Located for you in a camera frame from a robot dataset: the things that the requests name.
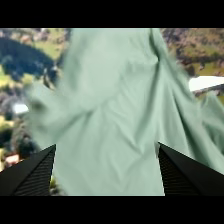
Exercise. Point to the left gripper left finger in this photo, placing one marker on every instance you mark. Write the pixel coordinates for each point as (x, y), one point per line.
(31, 176)

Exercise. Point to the pale green shirt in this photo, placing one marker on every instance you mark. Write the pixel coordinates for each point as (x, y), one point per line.
(116, 116)

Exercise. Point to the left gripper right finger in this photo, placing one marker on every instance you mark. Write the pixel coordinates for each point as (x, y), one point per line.
(186, 176)

